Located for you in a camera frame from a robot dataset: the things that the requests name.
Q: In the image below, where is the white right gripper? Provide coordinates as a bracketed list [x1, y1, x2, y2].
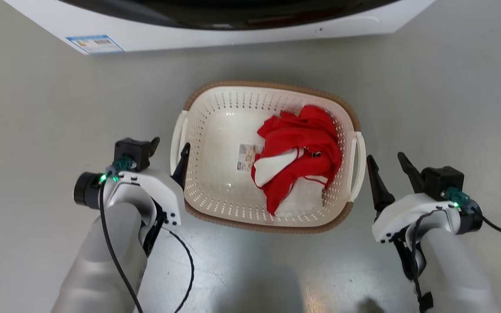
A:
[365, 152, 463, 244]

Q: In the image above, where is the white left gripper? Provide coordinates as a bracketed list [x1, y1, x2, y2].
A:
[102, 137, 191, 226]

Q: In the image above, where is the cream perforated laundry basket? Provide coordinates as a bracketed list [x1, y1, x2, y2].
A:
[170, 80, 367, 234]

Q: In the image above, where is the small paper sticker label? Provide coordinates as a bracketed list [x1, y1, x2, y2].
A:
[237, 143, 263, 171]

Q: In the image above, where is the red and white garment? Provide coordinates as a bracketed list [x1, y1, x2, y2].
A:
[251, 104, 343, 216]

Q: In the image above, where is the blue white energy label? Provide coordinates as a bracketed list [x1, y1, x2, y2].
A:
[66, 35, 125, 55]

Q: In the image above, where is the dark washing machine door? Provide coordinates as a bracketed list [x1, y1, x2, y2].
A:
[58, 0, 403, 31]

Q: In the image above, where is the white washing machine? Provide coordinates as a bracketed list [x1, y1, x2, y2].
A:
[3, 0, 437, 55]

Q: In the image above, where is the thin black right gripper cable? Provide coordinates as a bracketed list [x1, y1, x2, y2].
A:
[409, 210, 434, 313]

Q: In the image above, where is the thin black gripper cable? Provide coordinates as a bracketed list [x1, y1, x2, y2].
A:
[162, 227, 195, 313]
[409, 210, 434, 313]

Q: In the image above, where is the thin black left gripper cable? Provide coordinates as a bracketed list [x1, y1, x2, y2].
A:
[162, 227, 195, 313]

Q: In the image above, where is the thin black left camera cable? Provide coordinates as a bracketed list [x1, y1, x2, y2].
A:
[98, 174, 144, 313]

